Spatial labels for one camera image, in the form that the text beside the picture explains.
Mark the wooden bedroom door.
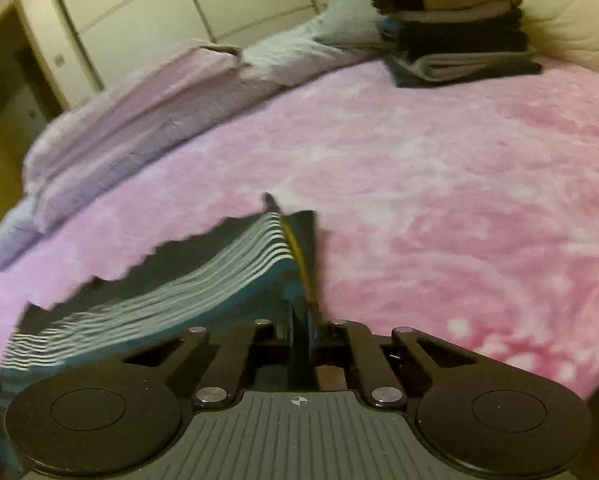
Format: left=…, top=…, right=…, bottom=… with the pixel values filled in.
left=0, top=0, right=68, bottom=220

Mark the folded lilac quilt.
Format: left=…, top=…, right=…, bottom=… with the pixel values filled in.
left=24, top=40, right=278, bottom=233

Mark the striped teal yellow sweater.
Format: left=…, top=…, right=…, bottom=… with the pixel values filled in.
left=0, top=192, right=326, bottom=480

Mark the white fluffy pillow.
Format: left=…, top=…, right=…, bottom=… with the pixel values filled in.
left=243, top=0, right=387, bottom=88

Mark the white wardrobe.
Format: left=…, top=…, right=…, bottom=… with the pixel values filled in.
left=60, top=0, right=318, bottom=88

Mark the pink rose bedspread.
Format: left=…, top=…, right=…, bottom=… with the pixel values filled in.
left=0, top=62, right=599, bottom=395

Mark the grey striped pillow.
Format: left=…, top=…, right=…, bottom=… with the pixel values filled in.
left=0, top=196, right=40, bottom=271

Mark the stack of dark folded clothes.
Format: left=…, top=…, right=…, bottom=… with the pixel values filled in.
left=372, top=0, right=542, bottom=88

